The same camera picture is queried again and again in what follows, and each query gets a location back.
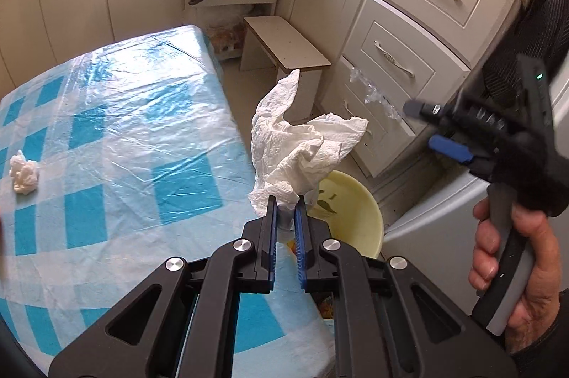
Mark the clear plastic film strip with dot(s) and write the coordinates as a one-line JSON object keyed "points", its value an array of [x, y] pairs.
{"points": [[378, 95]]}

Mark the blue checked tablecloth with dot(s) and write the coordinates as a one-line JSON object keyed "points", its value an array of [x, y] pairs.
{"points": [[133, 146]]}

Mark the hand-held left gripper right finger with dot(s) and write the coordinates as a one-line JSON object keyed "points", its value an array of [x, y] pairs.
{"points": [[302, 244]]}

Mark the white paper towel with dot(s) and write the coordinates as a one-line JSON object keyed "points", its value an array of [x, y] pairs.
{"points": [[293, 151]]}

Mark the crumpled white tissue ball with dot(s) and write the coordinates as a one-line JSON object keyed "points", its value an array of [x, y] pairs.
{"points": [[24, 173]]}

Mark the person's right hand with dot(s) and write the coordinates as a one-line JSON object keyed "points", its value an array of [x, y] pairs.
{"points": [[540, 271]]}

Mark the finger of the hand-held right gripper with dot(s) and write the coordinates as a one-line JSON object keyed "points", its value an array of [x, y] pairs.
{"points": [[449, 149], [422, 109]]}

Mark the person's right forearm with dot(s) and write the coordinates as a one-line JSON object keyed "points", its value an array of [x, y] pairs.
{"points": [[549, 342]]}

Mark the black mesh chair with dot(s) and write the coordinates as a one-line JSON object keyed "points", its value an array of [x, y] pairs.
{"points": [[533, 4]]}

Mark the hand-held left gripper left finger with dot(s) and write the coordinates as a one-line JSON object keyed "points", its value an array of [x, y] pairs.
{"points": [[271, 244]]}

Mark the yellow plastic basin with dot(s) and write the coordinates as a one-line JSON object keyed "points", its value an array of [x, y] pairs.
{"points": [[351, 209]]}

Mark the white appliance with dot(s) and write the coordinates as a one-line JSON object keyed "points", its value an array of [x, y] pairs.
{"points": [[431, 213]]}

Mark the small wooden stool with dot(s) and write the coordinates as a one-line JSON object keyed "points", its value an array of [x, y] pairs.
{"points": [[284, 44]]}

